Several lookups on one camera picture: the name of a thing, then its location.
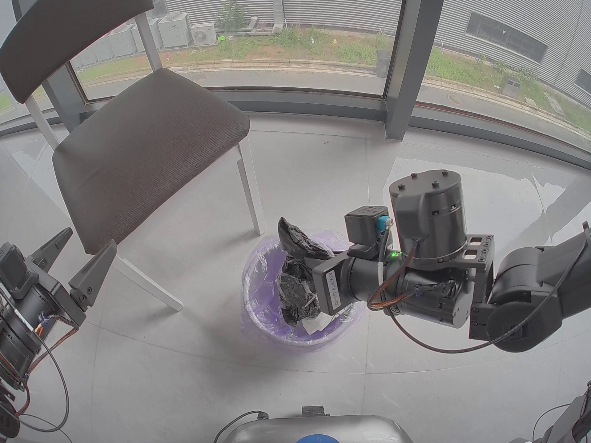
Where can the black plastic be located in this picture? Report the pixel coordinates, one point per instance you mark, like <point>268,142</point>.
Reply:
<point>295,289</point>

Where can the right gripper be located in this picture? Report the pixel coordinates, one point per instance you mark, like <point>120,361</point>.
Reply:
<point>364,279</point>

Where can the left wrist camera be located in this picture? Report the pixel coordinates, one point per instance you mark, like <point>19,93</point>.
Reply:
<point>14,266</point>

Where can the white trash bin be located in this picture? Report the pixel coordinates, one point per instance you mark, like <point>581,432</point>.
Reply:
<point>277,335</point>

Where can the purple plastic bag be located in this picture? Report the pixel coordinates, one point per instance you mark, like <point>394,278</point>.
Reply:
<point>263,266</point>

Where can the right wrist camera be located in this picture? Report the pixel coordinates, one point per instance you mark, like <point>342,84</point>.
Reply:
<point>364,224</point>

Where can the clear printed wrapper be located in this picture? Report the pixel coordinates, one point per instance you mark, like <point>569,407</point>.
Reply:
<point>316,326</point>

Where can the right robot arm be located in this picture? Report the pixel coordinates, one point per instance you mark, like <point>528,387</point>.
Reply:
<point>429,219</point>

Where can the dark padded white chair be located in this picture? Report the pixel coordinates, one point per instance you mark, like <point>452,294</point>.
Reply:
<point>147,155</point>

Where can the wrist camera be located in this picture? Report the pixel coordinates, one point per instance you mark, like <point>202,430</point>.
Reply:
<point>364,224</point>
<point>14,266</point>

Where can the window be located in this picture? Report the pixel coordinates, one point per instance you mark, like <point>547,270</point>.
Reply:
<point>406,62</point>

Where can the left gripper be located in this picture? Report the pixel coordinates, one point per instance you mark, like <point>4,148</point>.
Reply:
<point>46,300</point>

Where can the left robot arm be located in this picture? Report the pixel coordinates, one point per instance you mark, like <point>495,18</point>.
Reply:
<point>14,339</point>

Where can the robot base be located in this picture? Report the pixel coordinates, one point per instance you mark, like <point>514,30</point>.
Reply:
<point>323,429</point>

